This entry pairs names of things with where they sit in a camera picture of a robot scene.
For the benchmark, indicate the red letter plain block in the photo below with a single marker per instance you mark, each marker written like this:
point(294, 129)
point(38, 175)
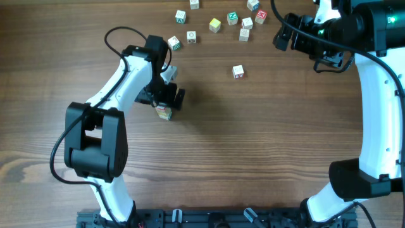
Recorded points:
point(247, 23)

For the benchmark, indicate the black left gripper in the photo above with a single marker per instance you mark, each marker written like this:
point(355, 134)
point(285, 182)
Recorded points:
point(162, 97)

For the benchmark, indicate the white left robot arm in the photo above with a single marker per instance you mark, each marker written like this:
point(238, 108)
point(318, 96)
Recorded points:
point(96, 145)

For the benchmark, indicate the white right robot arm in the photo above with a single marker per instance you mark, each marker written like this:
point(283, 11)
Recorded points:
point(369, 34)

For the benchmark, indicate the blue P wooden block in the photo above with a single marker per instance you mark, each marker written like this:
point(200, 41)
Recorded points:
point(194, 4)

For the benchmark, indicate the yellow top wooden block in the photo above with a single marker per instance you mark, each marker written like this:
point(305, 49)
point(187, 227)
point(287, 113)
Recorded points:
point(215, 25)

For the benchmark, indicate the red Y wooden block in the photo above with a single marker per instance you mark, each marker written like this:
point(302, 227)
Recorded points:
point(238, 71)

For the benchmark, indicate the blue letter flower block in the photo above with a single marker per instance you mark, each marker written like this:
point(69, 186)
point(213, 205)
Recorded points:
point(244, 35)

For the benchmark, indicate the green V wooden block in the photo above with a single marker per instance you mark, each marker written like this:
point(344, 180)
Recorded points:
point(180, 16)

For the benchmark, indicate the green J soccer block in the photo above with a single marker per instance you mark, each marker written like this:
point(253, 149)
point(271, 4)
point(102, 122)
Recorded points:
point(191, 37)

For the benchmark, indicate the red W wooden block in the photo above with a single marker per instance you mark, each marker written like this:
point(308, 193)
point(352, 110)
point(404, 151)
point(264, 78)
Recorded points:
point(261, 16)

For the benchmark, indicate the green Z wooden block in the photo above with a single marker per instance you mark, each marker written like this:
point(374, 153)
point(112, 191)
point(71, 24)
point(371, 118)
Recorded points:
point(174, 43)

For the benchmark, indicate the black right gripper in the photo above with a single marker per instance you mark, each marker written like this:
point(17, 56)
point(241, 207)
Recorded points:
point(297, 32)

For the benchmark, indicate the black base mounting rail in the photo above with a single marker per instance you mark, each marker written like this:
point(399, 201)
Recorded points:
point(274, 217)

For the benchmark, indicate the red nine baseball block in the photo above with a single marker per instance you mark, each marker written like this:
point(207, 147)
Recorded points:
point(164, 112)

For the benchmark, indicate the green N wooden block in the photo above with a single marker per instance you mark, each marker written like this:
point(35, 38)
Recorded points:
point(232, 18)

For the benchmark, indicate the blue letter block far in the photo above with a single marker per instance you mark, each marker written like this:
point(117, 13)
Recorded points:
point(253, 5)

